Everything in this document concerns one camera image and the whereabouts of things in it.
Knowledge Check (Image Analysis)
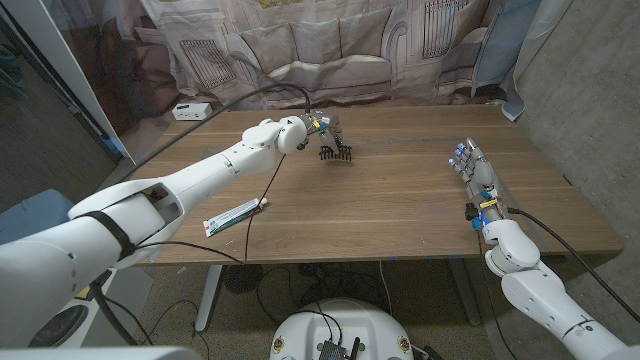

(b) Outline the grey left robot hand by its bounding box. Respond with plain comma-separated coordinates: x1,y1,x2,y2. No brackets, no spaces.
299,112,347,151

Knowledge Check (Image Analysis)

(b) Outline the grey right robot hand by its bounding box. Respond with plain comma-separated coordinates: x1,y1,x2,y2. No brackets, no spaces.
448,138,509,229

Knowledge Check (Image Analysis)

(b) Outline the black claw hair clip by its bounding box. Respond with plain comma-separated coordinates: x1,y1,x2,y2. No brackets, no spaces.
318,141,353,163

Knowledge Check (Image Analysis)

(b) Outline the white toothpaste tube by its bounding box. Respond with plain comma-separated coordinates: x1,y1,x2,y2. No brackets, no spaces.
202,197,270,238

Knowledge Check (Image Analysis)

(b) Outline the printed sofa backdrop curtain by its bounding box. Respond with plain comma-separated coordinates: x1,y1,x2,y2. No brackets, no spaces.
41,0,544,166

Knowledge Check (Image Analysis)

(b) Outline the grey table leg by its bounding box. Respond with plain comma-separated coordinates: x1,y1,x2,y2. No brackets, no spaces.
447,258,482,327

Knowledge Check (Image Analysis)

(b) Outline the pale grey hanging cloth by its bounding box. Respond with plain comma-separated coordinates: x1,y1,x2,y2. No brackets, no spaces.
501,0,575,122

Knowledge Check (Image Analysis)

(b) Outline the white power strip box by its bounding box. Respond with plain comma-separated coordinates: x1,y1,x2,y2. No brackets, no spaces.
171,102,213,122

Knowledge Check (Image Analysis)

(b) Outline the black round floor fan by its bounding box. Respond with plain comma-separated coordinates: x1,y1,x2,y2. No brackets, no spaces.
223,263,265,295

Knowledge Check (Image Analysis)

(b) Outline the white robot torso base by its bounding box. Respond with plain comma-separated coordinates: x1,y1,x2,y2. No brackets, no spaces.
269,298,415,360

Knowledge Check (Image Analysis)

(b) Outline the white table leg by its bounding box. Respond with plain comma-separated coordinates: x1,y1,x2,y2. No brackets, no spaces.
194,264,224,334

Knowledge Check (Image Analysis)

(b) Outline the black antenna module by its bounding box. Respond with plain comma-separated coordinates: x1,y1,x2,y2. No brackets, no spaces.
317,337,362,360

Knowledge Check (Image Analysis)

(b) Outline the white floor unit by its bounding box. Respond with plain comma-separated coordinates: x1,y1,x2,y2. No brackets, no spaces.
27,267,154,349

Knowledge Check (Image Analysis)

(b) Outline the white partition panel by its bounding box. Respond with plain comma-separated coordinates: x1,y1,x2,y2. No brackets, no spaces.
0,0,145,167

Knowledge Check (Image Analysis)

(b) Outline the blue plastic bin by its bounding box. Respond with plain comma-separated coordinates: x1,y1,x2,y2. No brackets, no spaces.
0,188,76,246

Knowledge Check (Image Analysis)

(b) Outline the thin black left wrist cable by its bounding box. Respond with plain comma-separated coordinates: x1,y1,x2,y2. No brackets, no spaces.
133,153,287,263

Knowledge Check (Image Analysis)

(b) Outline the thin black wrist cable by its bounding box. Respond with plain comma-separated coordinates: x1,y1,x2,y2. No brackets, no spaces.
133,153,287,263
475,229,506,360

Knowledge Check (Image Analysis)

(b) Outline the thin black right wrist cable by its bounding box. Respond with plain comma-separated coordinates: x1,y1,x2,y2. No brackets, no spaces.
475,229,506,360

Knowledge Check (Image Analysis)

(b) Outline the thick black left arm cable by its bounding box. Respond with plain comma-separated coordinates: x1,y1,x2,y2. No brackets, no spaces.
87,82,313,347

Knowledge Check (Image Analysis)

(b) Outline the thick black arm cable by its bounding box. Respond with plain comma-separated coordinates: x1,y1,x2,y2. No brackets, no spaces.
87,82,313,347
508,207,640,324

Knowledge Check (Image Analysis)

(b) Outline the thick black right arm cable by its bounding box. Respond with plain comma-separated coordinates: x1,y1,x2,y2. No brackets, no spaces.
508,207,640,324

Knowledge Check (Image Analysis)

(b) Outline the black floor cable bundle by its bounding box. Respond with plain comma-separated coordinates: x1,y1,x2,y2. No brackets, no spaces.
255,262,396,326

